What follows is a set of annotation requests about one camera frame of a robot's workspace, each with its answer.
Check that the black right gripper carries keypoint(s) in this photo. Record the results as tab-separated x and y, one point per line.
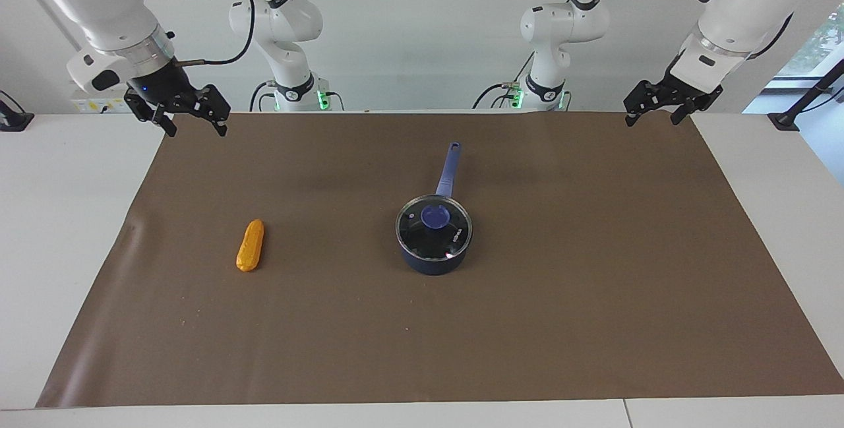
165	88

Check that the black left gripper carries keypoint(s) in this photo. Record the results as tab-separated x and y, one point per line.
672	91

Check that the yellow toy corn cob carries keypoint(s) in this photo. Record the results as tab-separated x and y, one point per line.
251	246

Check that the glass lid with blue knob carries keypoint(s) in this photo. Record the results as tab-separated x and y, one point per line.
435	230

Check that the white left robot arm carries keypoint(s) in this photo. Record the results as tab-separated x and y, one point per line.
745	6

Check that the black stand with pole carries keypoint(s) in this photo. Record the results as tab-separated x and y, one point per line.
788	118

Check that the window with green view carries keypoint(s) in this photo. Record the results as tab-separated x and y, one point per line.
821	45

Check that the brown table mat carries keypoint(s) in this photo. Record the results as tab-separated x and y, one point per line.
527	336

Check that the white wall socket box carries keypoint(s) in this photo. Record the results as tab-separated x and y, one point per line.
92	106

